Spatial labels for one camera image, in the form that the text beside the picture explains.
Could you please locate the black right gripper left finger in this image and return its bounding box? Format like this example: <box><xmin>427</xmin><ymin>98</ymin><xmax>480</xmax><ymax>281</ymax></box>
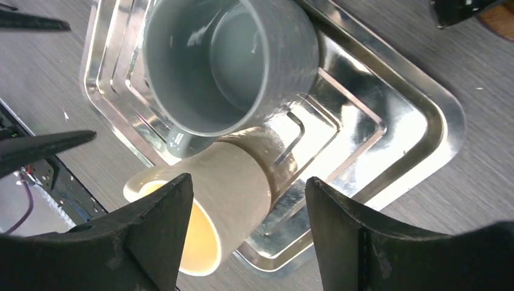
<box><xmin>1</xmin><ymin>173</ymin><xmax>193</xmax><ymax>290</ymax></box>

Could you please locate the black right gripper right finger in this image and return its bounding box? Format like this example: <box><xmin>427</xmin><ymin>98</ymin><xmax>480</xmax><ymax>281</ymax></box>
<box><xmin>305</xmin><ymin>177</ymin><xmax>513</xmax><ymax>290</ymax></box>

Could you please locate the silver metal tray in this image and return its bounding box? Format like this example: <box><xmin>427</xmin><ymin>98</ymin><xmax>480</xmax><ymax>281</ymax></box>
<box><xmin>81</xmin><ymin>1</ymin><xmax>466</xmax><ymax>279</ymax></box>

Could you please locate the dark green mug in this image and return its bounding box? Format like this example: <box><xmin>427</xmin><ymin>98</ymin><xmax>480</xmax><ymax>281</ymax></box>
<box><xmin>429</xmin><ymin>0</ymin><xmax>507</xmax><ymax>30</ymax></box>

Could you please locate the large cream mug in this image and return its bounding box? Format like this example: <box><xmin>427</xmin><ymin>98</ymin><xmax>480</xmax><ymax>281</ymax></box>
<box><xmin>123</xmin><ymin>142</ymin><xmax>272</xmax><ymax>276</ymax></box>

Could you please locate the grey mug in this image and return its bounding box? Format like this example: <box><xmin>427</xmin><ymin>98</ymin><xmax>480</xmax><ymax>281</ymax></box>
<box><xmin>142</xmin><ymin>1</ymin><xmax>319</xmax><ymax>158</ymax></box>

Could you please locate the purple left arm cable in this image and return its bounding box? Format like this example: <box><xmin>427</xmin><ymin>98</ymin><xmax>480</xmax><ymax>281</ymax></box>
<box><xmin>2</xmin><ymin>178</ymin><xmax>35</xmax><ymax>236</ymax></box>

